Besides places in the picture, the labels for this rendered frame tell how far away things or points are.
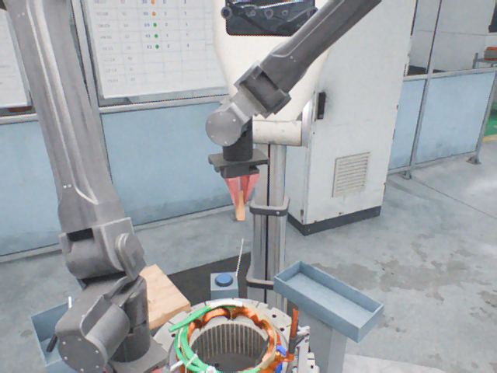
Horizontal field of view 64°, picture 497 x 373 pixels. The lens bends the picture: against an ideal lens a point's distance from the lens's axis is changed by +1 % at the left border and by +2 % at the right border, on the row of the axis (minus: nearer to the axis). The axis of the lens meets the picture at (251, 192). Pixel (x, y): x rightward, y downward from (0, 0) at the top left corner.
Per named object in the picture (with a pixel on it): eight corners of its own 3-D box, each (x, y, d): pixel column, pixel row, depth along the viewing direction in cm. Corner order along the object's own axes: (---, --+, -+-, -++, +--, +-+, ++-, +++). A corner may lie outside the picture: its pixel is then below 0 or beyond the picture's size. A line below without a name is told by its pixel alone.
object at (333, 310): (369, 388, 104) (384, 304, 92) (346, 416, 97) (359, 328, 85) (295, 336, 120) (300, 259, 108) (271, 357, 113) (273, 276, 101)
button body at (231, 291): (239, 359, 112) (238, 288, 101) (214, 361, 112) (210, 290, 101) (238, 340, 119) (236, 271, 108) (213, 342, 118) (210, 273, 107)
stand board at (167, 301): (105, 352, 82) (103, 343, 81) (79, 301, 96) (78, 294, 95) (190, 311, 93) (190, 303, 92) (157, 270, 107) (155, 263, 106)
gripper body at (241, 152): (269, 168, 73) (270, 128, 69) (217, 176, 69) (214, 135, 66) (257, 156, 78) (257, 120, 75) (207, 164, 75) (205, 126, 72)
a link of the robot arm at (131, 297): (153, 270, 53) (114, 263, 54) (128, 302, 47) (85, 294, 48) (155, 311, 56) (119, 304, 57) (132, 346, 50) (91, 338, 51)
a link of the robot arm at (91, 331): (133, 227, 50) (79, 238, 53) (78, 280, 40) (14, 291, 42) (168, 304, 54) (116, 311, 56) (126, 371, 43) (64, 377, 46)
